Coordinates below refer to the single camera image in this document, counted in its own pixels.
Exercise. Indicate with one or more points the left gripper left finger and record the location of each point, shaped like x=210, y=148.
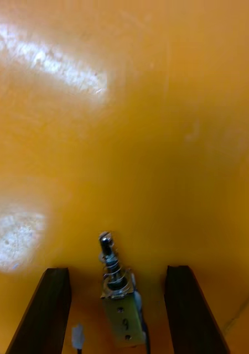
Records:
x=44, y=312

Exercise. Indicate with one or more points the solenoid with blue label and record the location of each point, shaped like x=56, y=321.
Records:
x=124, y=318

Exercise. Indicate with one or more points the yellow-orange plastic bin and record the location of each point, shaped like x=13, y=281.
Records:
x=157, y=138

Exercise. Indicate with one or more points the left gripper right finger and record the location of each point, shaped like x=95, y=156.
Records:
x=191, y=312

